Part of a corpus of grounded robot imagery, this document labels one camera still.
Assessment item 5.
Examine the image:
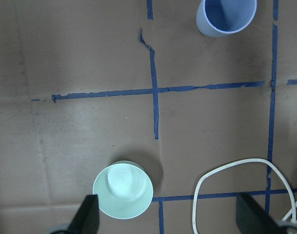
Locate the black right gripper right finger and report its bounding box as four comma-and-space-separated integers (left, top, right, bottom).
236, 193, 286, 234

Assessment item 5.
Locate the mint green bowl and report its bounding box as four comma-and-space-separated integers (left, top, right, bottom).
92, 160, 153, 219

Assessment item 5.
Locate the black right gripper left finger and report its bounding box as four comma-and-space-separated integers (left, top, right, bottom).
66, 195, 100, 234

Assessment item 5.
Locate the white power cable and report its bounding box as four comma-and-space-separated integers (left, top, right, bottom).
192, 158, 297, 234

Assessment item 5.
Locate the large blue cup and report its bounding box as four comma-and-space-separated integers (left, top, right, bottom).
196, 0, 257, 37

